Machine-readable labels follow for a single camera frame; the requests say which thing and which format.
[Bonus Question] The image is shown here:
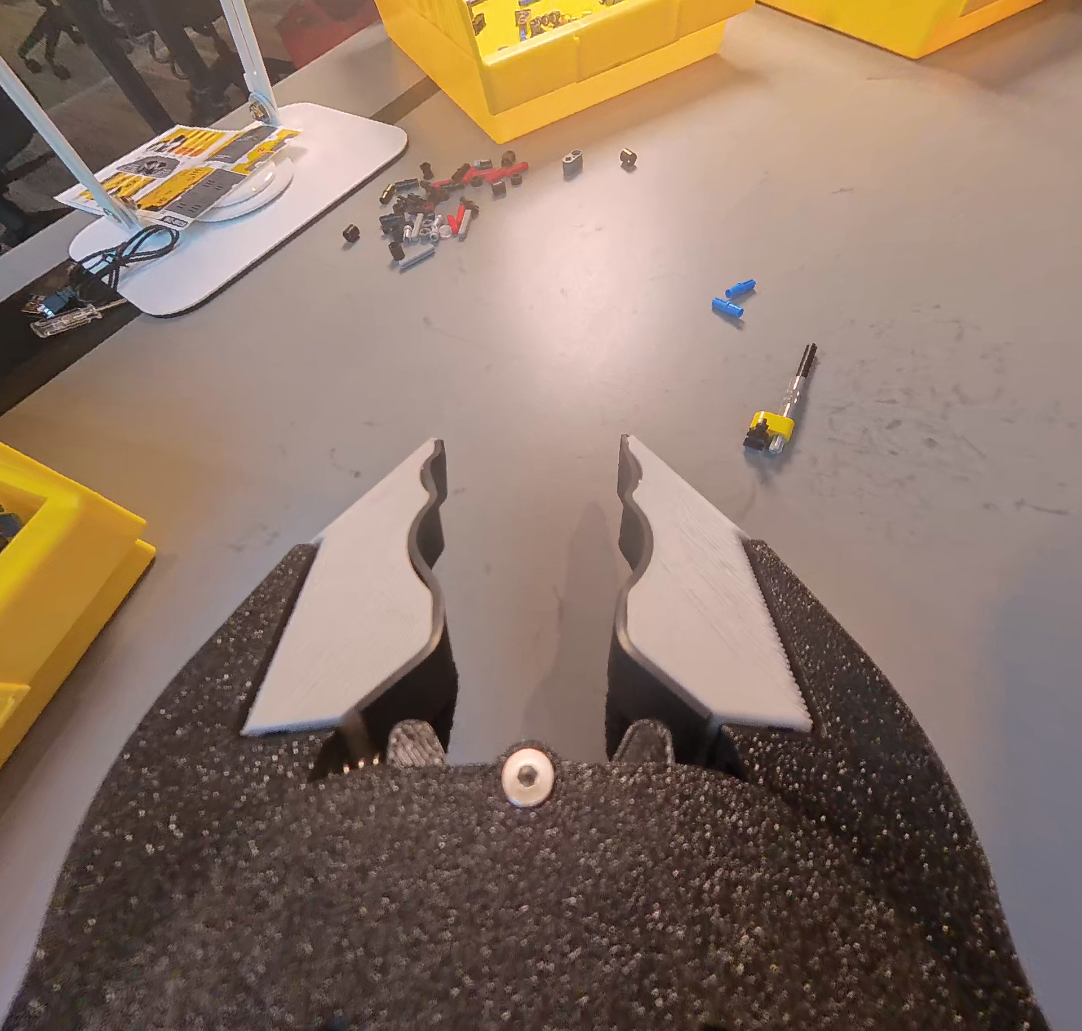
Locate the yellow printed leaflet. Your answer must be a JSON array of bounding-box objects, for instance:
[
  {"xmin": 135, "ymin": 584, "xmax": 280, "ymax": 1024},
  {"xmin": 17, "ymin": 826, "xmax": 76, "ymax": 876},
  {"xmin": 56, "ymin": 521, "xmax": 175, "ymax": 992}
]
[{"xmin": 55, "ymin": 124, "xmax": 304, "ymax": 226}]

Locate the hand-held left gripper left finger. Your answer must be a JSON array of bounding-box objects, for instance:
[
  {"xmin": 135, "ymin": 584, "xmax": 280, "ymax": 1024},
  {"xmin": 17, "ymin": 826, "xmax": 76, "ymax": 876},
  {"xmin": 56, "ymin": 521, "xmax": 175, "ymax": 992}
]
[{"xmin": 241, "ymin": 438, "xmax": 458, "ymax": 766}]

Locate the grey desk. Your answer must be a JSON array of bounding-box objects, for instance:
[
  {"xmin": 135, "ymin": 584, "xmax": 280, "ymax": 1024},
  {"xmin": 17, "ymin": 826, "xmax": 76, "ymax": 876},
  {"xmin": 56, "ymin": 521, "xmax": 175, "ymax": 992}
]
[{"xmin": 0, "ymin": 0, "xmax": 1082, "ymax": 1031}]

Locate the black cable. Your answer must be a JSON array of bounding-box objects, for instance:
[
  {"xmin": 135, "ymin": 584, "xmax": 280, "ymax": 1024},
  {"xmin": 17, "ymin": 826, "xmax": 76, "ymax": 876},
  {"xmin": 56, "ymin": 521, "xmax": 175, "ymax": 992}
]
[{"xmin": 21, "ymin": 224, "xmax": 184, "ymax": 319}]

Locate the white round disc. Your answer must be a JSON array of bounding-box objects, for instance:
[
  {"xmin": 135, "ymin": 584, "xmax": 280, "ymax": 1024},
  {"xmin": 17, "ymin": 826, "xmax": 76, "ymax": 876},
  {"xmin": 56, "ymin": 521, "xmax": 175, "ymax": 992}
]
[{"xmin": 211, "ymin": 165, "xmax": 295, "ymax": 221}]

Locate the empty yellow plastic bin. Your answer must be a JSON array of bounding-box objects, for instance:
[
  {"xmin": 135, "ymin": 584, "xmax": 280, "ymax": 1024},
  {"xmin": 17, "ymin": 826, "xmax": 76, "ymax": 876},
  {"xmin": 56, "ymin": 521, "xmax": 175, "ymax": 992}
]
[{"xmin": 755, "ymin": 0, "xmax": 1082, "ymax": 61}]

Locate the yellow bin with toy vehicle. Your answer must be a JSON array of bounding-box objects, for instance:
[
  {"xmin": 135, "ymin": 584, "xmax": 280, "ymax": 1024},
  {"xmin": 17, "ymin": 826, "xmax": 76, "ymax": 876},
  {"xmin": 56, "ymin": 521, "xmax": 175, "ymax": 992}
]
[{"xmin": 0, "ymin": 442, "xmax": 158, "ymax": 767}]

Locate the small screwdriver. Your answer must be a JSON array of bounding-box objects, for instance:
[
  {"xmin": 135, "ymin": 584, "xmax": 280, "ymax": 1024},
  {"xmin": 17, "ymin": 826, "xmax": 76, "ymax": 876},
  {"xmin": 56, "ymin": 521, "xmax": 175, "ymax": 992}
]
[{"xmin": 29, "ymin": 297, "xmax": 130, "ymax": 340}]

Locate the yellow bin with small pieces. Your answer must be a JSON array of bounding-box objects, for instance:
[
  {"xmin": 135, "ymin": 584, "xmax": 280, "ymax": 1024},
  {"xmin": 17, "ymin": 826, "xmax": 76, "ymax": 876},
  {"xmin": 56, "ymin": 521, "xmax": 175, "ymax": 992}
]
[{"xmin": 351, "ymin": 0, "xmax": 766, "ymax": 145}]

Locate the group of blue black pieces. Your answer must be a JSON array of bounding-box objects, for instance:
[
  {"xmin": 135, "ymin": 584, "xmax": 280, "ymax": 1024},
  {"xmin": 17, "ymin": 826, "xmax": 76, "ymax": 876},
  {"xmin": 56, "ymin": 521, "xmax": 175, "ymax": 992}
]
[{"xmin": 465, "ymin": 0, "xmax": 627, "ymax": 40}]

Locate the grey axle pin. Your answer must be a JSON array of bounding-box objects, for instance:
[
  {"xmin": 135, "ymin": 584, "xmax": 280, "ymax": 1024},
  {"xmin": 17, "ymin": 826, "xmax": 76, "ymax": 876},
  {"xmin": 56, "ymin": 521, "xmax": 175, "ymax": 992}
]
[{"xmin": 763, "ymin": 342, "xmax": 820, "ymax": 458}]

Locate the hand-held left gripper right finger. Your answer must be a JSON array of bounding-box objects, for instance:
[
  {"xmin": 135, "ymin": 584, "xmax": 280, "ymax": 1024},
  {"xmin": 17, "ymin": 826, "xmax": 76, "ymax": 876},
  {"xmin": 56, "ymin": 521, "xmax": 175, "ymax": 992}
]
[{"xmin": 605, "ymin": 434, "xmax": 813, "ymax": 766}]

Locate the pile of loose building pieces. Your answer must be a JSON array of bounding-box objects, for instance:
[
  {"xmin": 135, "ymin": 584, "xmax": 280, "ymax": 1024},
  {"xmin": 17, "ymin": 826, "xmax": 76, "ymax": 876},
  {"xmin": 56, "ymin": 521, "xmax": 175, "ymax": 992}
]
[{"xmin": 379, "ymin": 150, "xmax": 534, "ymax": 272}]

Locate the white book stand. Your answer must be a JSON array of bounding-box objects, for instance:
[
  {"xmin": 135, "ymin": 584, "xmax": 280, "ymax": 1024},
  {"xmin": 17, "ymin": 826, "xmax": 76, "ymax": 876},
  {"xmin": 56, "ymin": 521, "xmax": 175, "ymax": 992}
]
[{"xmin": 0, "ymin": 0, "xmax": 409, "ymax": 319}]

